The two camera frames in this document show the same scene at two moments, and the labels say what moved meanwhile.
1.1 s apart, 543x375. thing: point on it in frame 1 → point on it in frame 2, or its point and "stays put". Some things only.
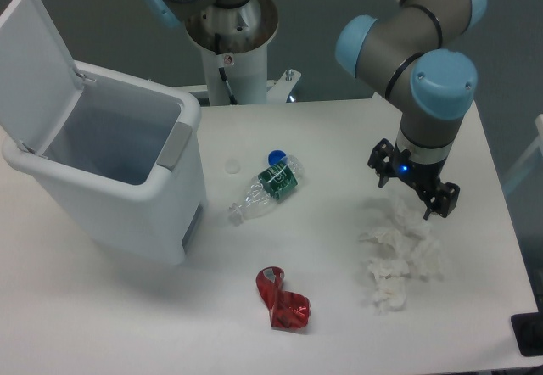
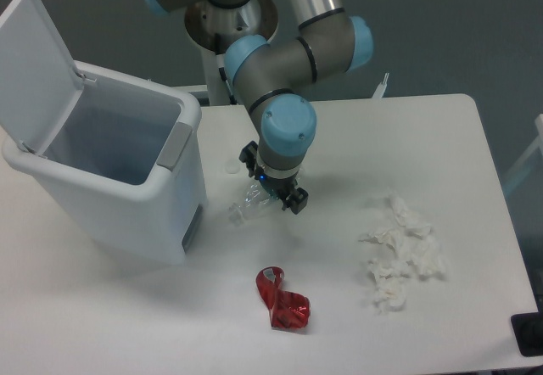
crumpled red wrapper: x=288 y=310 stays put
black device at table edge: x=528 y=330 stays put
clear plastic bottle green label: x=271 y=187 stays put
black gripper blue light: x=385 y=157 → x=277 y=187
